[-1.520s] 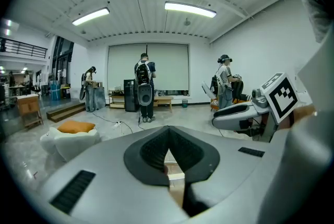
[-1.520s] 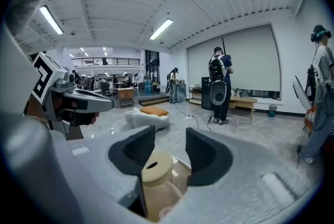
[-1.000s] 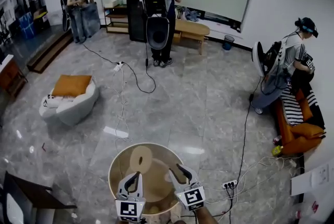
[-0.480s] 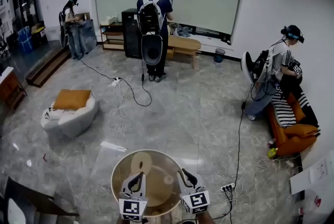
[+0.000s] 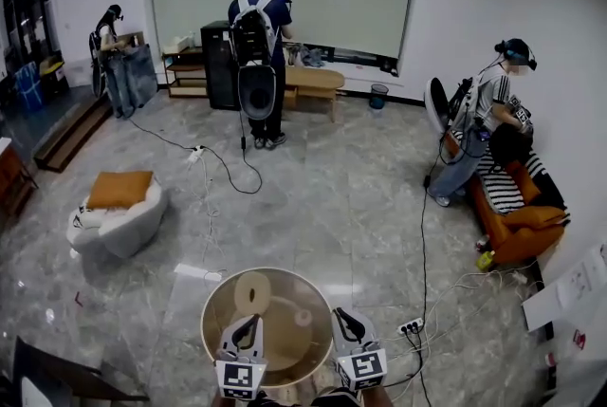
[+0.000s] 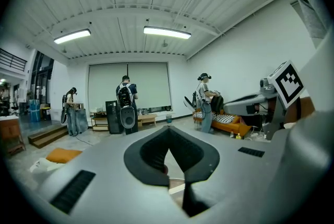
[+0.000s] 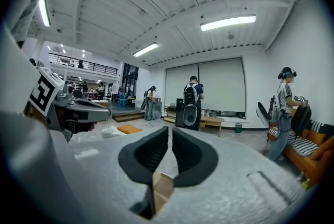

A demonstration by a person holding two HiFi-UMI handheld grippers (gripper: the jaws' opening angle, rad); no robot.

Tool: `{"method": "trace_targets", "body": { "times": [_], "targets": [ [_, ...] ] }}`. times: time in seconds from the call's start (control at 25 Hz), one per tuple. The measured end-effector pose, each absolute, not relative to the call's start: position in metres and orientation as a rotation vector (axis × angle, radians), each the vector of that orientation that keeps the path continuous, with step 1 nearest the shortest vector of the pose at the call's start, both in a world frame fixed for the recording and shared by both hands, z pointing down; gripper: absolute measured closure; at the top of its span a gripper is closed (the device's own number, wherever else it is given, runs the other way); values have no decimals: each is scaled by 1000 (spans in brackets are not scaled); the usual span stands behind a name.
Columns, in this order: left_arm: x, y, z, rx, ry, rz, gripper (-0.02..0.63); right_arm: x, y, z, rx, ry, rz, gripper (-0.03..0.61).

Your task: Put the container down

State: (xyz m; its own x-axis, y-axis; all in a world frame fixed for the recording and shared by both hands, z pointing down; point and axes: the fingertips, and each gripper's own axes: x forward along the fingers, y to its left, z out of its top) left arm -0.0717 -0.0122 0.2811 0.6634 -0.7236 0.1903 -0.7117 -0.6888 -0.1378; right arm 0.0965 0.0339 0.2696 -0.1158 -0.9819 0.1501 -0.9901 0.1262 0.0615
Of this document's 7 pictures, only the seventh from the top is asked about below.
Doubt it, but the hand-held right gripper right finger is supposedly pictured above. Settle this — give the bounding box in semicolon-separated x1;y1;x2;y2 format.
156;127;305;224

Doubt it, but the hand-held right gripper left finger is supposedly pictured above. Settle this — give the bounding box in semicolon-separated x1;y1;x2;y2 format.
69;126;169;221

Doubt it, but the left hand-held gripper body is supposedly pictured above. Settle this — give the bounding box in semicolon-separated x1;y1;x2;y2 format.
25;66;79;142

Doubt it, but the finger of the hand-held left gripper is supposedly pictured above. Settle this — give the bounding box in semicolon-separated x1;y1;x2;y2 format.
74;99;112;122

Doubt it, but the orange cushion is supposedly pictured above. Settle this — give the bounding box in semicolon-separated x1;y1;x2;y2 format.
116;124;143;135

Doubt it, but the person's grey clothing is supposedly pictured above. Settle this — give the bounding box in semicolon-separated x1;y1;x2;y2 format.
0;23;44;116

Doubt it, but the wooden step platform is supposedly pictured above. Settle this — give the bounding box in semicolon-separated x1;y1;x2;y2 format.
112;109;146;123

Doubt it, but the wooden oval bench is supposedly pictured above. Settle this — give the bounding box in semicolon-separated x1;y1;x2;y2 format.
199;115;225;137

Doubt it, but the black loudspeaker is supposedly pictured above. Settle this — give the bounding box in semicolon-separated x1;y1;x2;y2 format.
182;104;198;126

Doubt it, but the black tall speaker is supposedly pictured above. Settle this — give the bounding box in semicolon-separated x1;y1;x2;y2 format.
175;98;186;128

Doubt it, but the black mezzanine railing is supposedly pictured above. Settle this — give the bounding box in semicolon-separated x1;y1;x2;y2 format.
48;52;118;75

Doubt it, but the denim cloth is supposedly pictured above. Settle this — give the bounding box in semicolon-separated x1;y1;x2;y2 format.
150;101;162;121

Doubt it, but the white standing fan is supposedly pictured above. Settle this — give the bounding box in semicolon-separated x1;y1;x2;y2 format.
256;101;271;127

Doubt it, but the long ceiling light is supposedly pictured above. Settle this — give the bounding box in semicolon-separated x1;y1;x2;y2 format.
200;14;257;32
132;42;159;57
38;0;51;27

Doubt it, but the striped blanket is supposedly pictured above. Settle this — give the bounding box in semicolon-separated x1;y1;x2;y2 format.
270;126;327;157

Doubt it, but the black backpack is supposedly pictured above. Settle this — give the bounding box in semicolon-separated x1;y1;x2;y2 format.
291;104;312;137

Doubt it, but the orange sofa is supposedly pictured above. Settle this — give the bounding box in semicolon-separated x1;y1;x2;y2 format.
268;120;334;187

